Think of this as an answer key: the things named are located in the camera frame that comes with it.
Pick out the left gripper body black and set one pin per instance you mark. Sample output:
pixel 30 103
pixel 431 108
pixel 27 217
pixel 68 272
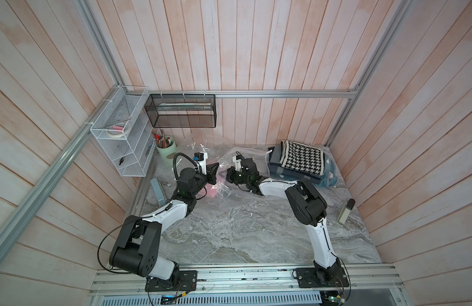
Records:
pixel 202 180

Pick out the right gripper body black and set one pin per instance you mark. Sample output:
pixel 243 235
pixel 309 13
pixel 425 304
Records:
pixel 236 178

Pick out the clear plastic vacuum bag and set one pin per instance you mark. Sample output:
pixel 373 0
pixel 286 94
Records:
pixel 223 154

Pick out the pink fleece cloth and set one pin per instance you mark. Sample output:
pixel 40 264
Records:
pixel 219 189

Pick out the grey navy cloth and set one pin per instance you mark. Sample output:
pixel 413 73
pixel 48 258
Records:
pixel 276 171

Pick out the houndstooth patterned cloth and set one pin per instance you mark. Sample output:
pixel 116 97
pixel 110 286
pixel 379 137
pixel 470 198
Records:
pixel 302 158

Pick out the teal bear print blanket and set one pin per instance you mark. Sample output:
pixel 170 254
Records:
pixel 328 178

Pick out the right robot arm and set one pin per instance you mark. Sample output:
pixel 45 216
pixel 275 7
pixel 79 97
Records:
pixel 308 206

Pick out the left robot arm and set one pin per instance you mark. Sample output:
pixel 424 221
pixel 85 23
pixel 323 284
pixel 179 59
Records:
pixel 137 246

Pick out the green pen cup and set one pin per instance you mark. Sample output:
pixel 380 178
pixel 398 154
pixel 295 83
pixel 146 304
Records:
pixel 167 153

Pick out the pens in cup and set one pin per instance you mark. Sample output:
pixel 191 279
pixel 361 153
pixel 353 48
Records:
pixel 162 140

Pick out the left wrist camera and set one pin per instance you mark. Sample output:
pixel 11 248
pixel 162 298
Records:
pixel 201 159

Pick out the black mesh wall basket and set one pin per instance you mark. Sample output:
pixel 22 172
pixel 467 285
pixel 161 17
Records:
pixel 181 110

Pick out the white wire shelf rack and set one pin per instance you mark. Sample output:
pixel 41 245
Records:
pixel 131 154

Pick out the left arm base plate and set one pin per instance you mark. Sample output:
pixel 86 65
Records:
pixel 171 281

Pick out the aluminium rail base frame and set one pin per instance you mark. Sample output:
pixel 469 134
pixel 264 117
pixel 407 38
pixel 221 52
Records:
pixel 254 284

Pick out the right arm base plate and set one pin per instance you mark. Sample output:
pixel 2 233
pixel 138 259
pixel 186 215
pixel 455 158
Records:
pixel 319 278

